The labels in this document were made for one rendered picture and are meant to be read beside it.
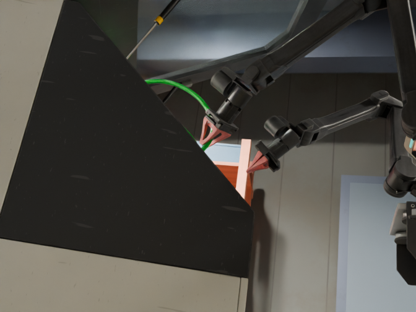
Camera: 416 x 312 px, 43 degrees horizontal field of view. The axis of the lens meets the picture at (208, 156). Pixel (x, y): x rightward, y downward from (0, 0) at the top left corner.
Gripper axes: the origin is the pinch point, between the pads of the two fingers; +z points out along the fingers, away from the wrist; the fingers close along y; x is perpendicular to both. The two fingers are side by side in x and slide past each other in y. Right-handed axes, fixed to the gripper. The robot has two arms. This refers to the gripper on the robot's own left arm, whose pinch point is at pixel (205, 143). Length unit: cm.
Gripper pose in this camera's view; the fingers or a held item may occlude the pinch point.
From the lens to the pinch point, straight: 156.8
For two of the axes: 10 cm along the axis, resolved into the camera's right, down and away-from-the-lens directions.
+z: -5.8, 7.8, 2.3
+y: -5.7, -1.9, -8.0
